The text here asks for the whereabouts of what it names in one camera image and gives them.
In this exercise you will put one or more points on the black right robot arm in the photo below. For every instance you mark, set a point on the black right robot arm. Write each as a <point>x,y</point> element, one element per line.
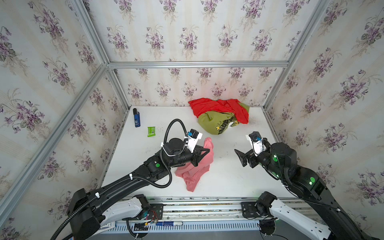
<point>280,162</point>

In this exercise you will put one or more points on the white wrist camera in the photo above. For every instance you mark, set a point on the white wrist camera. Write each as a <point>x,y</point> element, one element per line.
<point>256,142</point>
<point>191,139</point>

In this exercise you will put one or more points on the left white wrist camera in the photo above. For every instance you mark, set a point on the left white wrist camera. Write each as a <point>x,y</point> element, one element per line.
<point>191,139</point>

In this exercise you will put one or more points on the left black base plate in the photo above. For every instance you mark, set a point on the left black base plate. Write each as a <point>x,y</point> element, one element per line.
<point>153,212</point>

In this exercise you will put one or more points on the red cloth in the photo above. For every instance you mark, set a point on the red cloth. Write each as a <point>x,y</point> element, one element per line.
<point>233,106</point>

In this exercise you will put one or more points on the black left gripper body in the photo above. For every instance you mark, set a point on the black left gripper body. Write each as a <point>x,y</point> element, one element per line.
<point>195,157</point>

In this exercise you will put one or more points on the blue white marker pen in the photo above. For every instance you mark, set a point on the blue white marker pen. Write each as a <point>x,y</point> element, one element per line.
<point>169,223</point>

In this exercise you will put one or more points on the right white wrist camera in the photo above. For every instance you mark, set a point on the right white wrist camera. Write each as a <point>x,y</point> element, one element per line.
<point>256,142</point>

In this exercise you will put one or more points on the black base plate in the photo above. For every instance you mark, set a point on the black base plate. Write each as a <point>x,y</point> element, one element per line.
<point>255,209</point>
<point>153,212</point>

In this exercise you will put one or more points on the olive green cloth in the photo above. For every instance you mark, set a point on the olive green cloth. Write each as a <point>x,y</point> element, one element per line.
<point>217,123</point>

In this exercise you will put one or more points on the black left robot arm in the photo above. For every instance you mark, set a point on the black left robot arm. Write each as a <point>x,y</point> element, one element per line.
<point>87,210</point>

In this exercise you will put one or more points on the small green packet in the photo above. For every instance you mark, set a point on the small green packet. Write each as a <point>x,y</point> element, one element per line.
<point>151,131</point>

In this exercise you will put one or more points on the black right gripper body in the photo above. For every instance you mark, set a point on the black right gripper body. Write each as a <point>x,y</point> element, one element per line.
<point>250,160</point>

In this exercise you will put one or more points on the pink cloth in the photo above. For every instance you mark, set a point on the pink cloth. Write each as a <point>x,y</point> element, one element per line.
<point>192,175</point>

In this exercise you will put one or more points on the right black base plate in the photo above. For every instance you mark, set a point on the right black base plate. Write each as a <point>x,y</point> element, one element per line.
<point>255,209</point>

